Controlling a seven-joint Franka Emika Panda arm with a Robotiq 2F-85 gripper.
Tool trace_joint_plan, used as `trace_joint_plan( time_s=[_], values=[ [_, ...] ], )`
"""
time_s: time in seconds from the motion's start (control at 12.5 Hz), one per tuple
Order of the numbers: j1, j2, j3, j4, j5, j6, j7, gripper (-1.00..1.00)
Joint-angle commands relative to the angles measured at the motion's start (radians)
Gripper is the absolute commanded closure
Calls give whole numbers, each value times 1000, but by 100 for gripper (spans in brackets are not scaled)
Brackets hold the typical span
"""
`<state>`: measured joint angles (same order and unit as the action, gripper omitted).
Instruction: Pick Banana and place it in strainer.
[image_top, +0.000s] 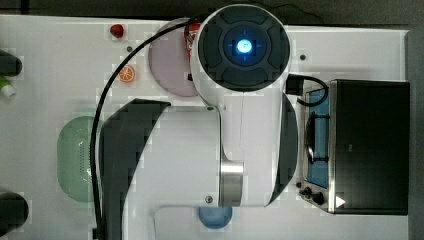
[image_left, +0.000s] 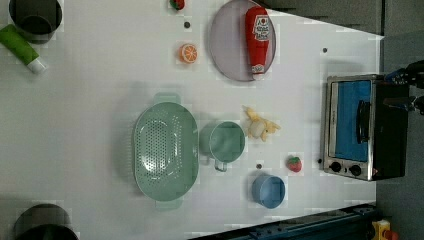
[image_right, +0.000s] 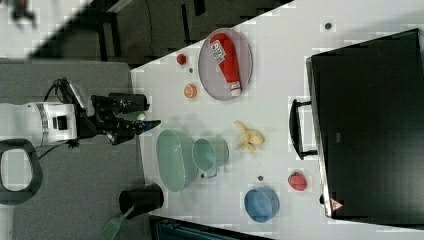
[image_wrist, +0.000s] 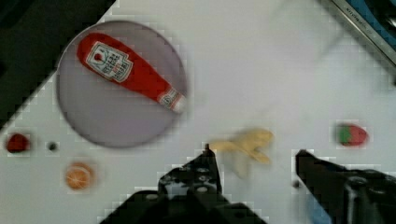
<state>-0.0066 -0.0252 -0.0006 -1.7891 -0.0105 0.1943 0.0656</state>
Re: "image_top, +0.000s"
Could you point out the green plastic strainer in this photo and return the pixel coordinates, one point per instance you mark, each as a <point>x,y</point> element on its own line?
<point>73,159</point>

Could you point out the orange slice toy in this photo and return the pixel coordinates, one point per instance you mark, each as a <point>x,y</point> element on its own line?
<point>127,74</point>

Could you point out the black cylinder upper left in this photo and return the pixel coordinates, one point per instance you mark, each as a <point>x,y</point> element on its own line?
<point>9,64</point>

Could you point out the red ketchup bottle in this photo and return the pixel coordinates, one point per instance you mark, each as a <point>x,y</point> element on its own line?
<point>190,33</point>

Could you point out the grey round plate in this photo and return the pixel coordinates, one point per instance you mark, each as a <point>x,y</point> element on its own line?
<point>169,64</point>

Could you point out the red strawberry toy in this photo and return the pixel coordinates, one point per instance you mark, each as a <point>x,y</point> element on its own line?
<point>117,30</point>

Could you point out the black cylinder lower left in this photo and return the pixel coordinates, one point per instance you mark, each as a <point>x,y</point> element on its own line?
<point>14,211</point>

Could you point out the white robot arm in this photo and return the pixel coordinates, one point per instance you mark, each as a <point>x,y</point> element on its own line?
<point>237,149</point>

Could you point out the green white bottle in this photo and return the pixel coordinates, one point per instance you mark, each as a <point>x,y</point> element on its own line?
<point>6,88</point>

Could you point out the black toaster oven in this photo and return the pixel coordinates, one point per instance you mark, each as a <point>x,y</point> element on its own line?
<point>356,147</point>

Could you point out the black cylinder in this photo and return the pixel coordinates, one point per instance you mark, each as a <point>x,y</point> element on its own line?
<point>9,64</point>
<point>14,211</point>

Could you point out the blue round bowl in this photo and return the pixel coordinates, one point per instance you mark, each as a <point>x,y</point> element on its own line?
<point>215,218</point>

